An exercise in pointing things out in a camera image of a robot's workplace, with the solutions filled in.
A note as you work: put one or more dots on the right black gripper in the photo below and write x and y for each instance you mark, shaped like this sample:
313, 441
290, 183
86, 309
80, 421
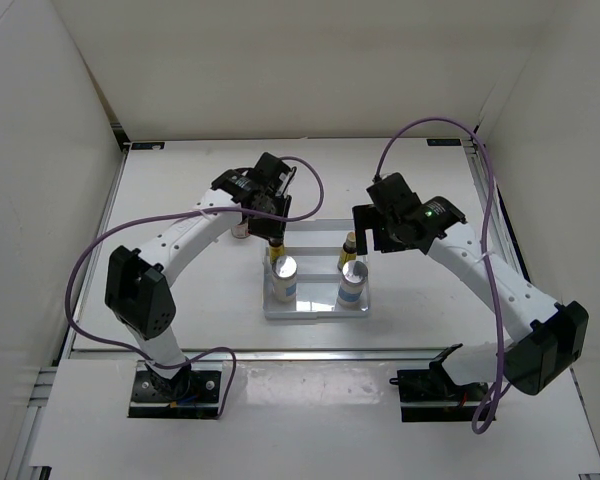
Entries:
367, 217

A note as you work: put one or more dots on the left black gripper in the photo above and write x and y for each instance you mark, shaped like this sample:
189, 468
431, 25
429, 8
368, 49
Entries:
274, 229

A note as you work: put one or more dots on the small yellow-label bottle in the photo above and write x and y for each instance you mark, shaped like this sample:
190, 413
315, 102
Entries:
276, 249
348, 251

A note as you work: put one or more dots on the white silver-cap bottle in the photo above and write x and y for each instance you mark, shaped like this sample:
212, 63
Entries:
284, 278
353, 282

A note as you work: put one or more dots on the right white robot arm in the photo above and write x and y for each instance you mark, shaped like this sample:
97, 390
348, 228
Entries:
541, 337

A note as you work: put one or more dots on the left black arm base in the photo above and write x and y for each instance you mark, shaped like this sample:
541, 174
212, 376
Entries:
193, 393

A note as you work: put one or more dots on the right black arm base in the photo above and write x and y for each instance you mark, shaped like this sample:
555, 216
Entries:
429, 395

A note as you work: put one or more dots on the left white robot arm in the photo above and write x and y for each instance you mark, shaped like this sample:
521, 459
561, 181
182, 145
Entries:
139, 280

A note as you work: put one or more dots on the left red-lid spice jar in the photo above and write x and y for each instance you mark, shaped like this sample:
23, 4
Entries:
241, 230

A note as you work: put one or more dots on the white three-compartment tray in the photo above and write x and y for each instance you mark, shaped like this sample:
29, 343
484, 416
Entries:
315, 246

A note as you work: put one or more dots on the right blue corner label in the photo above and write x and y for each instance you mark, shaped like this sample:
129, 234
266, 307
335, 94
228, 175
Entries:
443, 142

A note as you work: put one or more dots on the blue corner label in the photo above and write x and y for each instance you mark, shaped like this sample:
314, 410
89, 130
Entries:
443, 142
147, 146

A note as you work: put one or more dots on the left blue corner label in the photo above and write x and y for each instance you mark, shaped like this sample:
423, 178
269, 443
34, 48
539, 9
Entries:
147, 146

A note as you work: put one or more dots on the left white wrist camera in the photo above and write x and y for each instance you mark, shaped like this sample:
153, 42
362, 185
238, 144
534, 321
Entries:
287, 181

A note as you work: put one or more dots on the aluminium front rail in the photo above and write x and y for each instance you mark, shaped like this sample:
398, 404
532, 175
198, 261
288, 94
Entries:
374, 355

